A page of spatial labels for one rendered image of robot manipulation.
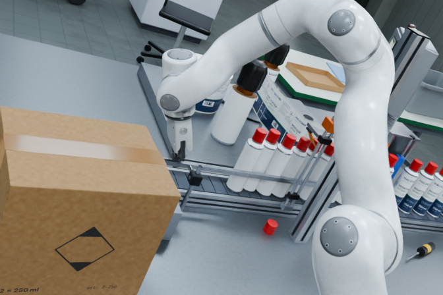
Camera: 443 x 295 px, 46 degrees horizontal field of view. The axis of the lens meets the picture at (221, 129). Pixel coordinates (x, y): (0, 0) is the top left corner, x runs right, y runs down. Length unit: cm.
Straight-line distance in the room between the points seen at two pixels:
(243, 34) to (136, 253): 53
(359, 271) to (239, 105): 92
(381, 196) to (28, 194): 62
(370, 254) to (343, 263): 5
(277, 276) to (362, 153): 53
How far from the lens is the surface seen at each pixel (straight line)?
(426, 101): 360
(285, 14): 115
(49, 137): 100
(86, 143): 101
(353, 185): 101
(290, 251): 151
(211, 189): 148
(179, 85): 117
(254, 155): 146
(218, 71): 118
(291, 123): 179
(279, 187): 159
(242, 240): 145
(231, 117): 170
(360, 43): 100
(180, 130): 132
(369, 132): 99
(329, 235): 88
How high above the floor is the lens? 165
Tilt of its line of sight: 25 degrees down
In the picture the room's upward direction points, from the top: 25 degrees clockwise
